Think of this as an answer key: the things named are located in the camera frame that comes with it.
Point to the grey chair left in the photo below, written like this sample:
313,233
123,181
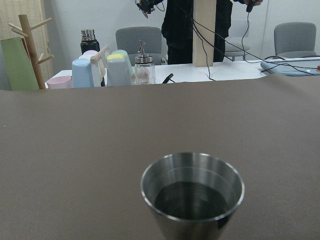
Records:
129,39

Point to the green board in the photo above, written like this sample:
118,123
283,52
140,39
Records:
19,69

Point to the pink cup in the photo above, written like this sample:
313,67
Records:
60,82

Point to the grey chair right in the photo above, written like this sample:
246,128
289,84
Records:
295,39

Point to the grey yellow cup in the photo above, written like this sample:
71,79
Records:
118,70

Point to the wooden plank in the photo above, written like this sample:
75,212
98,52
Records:
204,19

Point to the person in black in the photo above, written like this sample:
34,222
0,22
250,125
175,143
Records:
177,29

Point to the grey chair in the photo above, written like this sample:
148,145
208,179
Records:
295,39
129,39

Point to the blue cup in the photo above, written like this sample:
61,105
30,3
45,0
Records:
82,74

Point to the wooden mug tree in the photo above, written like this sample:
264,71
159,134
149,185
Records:
26,31

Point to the black thermos bottle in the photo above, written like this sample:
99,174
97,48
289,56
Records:
89,41

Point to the glass oil dispenser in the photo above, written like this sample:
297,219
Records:
144,67

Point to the steel double jigger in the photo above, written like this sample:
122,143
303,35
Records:
192,195

